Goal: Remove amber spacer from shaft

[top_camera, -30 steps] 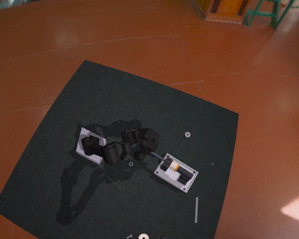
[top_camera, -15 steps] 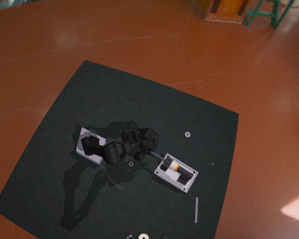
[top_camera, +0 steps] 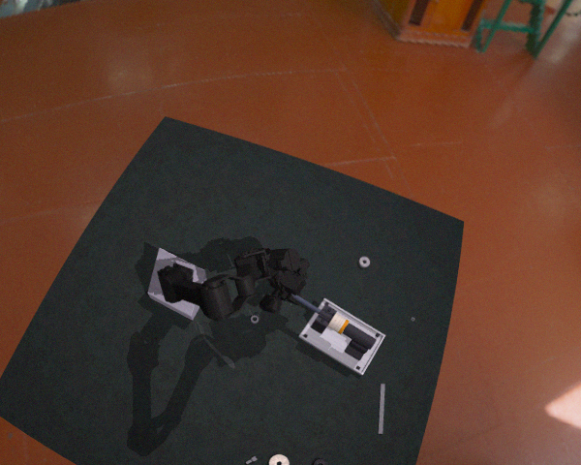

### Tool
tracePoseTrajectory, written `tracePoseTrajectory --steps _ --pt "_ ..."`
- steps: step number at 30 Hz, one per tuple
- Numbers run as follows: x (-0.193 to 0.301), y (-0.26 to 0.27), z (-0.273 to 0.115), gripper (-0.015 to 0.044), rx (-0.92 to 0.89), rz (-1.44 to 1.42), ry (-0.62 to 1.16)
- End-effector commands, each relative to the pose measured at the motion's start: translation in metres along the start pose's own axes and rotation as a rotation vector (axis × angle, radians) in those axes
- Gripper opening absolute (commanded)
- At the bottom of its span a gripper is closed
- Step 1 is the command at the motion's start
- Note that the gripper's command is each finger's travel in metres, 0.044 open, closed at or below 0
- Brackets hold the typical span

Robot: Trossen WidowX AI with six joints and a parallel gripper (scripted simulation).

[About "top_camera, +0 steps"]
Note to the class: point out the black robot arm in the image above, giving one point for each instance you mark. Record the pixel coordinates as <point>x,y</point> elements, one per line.
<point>212,296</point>

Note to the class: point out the dark blue-grey metal shaft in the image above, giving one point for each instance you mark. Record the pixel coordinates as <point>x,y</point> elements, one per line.
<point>306,303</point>

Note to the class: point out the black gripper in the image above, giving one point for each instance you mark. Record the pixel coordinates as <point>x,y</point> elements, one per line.
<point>272,302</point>

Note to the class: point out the grey flat bar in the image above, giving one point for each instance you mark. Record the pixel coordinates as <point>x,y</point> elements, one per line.
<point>382,390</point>

